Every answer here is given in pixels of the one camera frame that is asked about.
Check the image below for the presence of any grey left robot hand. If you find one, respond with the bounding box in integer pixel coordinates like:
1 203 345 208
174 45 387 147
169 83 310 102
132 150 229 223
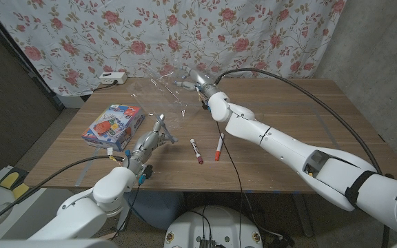
123 114 167 172

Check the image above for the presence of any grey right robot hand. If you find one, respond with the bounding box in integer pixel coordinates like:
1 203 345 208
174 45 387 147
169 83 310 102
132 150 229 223
174 65 222 101

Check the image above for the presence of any clear plastic bag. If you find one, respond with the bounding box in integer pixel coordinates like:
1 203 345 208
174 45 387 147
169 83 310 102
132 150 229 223
125 61 203 132

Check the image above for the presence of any white marker dark red cap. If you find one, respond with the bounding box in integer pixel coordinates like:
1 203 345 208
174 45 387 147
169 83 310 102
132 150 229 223
190 138 204 165

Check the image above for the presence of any colourful printed package box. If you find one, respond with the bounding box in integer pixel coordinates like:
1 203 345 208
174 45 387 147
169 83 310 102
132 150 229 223
81 104 145 152

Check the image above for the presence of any floral print curtain backdrop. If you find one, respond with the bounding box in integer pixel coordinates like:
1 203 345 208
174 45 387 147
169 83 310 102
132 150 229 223
0 0 347 97

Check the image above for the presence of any white marker orange cap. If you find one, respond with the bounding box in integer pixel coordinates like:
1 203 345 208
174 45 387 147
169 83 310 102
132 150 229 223
214 132 225 162

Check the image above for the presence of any white power strip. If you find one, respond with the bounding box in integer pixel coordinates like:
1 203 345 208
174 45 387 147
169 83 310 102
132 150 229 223
98 71 129 85

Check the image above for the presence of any clear tape strip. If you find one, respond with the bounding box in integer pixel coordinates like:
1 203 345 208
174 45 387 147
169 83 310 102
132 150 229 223
75 147 100 187

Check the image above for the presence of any grey table leg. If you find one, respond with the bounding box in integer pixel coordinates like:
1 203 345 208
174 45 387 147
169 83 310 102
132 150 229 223
117 206 132 231
289 198 315 238

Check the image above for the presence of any light wooden strip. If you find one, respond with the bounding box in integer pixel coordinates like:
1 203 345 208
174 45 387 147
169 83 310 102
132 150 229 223
96 231 119 241

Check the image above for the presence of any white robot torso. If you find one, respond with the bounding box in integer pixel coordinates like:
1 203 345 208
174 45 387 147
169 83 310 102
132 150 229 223
163 205 264 248

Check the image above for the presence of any yellow and black floor object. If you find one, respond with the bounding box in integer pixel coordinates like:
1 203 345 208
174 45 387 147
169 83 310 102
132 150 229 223
0 167 41 205

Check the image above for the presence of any black plug on floor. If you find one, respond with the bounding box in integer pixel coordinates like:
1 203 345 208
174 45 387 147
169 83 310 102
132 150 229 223
269 233 296 248

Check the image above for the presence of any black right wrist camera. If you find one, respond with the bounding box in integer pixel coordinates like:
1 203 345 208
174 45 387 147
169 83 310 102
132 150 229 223
200 96 213 112

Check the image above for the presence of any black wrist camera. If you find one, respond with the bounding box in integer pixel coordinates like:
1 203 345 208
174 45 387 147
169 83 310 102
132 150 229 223
200 96 213 112
138 164 154 187

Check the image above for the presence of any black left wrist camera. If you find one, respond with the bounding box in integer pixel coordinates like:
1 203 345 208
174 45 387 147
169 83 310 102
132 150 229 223
138 164 154 187

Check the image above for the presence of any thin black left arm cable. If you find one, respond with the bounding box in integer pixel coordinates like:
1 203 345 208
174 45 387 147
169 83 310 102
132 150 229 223
110 182 143 241

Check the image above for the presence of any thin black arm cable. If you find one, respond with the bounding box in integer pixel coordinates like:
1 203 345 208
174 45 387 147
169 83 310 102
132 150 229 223
110 182 143 241
215 120 244 248

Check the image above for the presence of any black power strip cord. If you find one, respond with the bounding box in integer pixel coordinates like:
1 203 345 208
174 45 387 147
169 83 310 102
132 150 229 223
92 80 119 92

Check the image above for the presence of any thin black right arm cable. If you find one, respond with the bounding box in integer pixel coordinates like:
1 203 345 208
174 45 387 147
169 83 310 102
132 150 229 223
215 120 244 248

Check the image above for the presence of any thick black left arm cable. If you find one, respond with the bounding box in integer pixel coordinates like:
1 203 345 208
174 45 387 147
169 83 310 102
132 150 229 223
0 154 126 234

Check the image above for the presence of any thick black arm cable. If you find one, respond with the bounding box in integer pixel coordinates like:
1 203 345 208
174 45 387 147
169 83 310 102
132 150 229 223
214 68 392 248
0 154 126 234

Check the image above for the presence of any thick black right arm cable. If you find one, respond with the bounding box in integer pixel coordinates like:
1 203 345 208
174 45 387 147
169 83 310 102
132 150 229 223
214 68 392 248

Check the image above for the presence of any dark perforated wall panel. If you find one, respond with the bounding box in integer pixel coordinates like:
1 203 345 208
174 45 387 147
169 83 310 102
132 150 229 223
0 6 65 187

